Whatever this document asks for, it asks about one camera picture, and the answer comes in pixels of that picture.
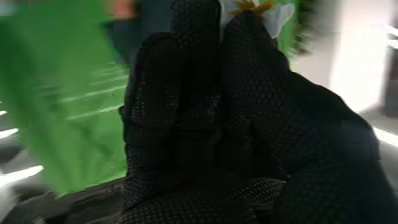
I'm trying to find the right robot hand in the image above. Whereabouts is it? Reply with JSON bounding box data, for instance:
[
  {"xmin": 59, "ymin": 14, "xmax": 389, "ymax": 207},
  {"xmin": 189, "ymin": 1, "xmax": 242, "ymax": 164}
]
[{"xmin": 118, "ymin": 0, "xmax": 398, "ymax": 224}]

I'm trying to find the white flower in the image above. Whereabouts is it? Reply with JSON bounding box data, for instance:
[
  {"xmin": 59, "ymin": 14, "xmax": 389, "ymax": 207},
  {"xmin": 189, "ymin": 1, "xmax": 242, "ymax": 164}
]
[{"xmin": 219, "ymin": 0, "xmax": 297, "ymax": 39}]

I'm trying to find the person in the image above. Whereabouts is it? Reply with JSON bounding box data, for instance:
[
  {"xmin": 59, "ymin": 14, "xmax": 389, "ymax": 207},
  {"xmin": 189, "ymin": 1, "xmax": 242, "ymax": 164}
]
[{"xmin": 105, "ymin": 0, "xmax": 174, "ymax": 66}]

